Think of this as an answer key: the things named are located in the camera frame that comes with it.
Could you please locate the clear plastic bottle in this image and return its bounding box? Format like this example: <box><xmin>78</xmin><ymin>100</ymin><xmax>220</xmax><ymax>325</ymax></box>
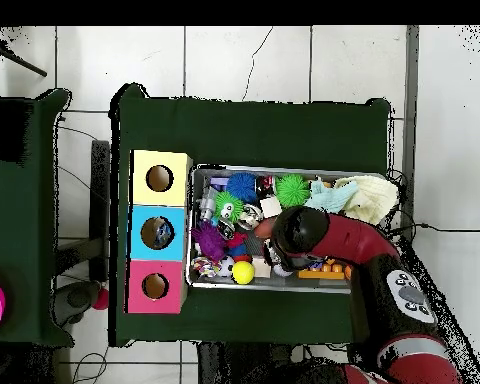
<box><xmin>151</xmin><ymin>218</ymin><xmax>173</xmax><ymax>246</ymax></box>

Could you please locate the mint green knitted cloth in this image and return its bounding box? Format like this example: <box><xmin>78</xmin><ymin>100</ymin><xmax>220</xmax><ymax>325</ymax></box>
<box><xmin>303</xmin><ymin>179</ymin><xmax>361</xmax><ymax>214</ymax></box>

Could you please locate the cream knitted cloth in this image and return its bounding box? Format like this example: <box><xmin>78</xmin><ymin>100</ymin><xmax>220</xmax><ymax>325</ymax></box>
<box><xmin>334</xmin><ymin>174</ymin><xmax>400</xmax><ymax>226</ymax></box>

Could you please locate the silver mesh bin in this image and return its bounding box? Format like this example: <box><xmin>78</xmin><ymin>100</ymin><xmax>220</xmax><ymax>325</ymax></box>
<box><xmin>185</xmin><ymin>163</ymin><xmax>387</xmax><ymax>295</ymax></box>

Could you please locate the wooden three-hole box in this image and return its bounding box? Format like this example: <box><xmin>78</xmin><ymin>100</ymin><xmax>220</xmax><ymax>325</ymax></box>
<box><xmin>123</xmin><ymin>149</ymin><xmax>194</xmax><ymax>315</ymax></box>

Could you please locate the green spiky toy with eyes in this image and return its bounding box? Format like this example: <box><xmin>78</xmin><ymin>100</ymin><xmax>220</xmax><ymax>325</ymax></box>
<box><xmin>212</xmin><ymin>190</ymin><xmax>245</xmax><ymax>224</ymax></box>
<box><xmin>274</xmin><ymin>173</ymin><xmax>311</xmax><ymax>208</ymax></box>

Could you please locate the blue spiky ball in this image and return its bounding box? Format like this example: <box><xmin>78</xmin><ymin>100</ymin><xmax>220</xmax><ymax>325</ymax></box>
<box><xmin>226</xmin><ymin>171</ymin><xmax>259</xmax><ymax>203</ymax></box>

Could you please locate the plain wooden block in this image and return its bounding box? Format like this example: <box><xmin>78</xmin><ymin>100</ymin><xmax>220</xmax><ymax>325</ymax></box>
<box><xmin>259</xmin><ymin>196</ymin><xmax>283</xmax><ymax>219</ymax></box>
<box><xmin>251</xmin><ymin>256</ymin><xmax>272</xmax><ymax>279</ymax></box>

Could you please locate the purple spiky ball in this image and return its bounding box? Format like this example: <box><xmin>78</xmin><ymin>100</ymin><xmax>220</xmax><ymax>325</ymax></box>
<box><xmin>190</xmin><ymin>221</ymin><xmax>227</xmax><ymax>263</ymax></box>

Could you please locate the small soccer ball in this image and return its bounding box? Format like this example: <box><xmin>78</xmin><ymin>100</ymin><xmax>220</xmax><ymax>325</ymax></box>
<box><xmin>216</xmin><ymin>255</ymin><xmax>236</xmax><ymax>278</ymax></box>

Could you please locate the yellow ball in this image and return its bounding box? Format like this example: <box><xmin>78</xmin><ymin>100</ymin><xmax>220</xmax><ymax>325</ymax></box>
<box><xmin>231</xmin><ymin>260</ymin><xmax>256</xmax><ymax>286</ymax></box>

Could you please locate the dark green tablecloth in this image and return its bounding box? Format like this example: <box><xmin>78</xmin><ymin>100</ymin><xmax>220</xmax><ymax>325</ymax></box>
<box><xmin>0</xmin><ymin>88</ymin><xmax>75</xmax><ymax>347</ymax></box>
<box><xmin>108</xmin><ymin>82</ymin><xmax>393</xmax><ymax>348</ymax></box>

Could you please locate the orange toy brick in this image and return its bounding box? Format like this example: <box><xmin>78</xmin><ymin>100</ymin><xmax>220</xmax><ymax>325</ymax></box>
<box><xmin>297</xmin><ymin>261</ymin><xmax>347</xmax><ymax>280</ymax></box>

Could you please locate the tall black object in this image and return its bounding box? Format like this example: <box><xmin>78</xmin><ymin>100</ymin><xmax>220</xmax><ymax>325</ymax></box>
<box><xmin>89</xmin><ymin>139</ymin><xmax>111</xmax><ymax>281</ymax></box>

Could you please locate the small red ball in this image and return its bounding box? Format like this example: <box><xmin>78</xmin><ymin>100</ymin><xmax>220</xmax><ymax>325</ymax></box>
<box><xmin>91</xmin><ymin>287</ymin><xmax>110</xmax><ymax>311</ymax></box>

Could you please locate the dark grey rounded object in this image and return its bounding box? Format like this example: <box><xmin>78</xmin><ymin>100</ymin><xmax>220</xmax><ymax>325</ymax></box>
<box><xmin>53</xmin><ymin>279</ymin><xmax>101</xmax><ymax>325</ymax></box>

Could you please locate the black rod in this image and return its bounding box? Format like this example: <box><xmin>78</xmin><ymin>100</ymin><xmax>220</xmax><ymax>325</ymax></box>
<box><xmin>0</xmin><ymin>41</ymin><xmax>48</xmax><ymax>78</ymax></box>

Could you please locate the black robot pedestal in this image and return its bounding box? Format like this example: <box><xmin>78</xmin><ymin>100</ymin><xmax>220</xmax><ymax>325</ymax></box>
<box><xmin>197</xmin><ymin>341</ymin><xmax>293</xmax><ymax>384</ymax></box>

